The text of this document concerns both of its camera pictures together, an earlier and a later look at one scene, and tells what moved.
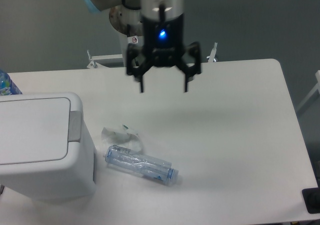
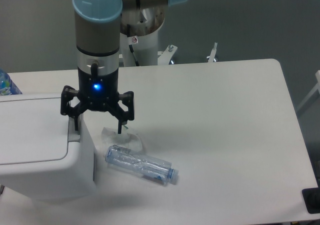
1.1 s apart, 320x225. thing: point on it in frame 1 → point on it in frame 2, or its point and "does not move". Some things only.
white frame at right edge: (317, 87) does not move
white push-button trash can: (47, 151) does not move
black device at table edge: (311, 198) does not move
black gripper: (163, 42) → (98, 92)
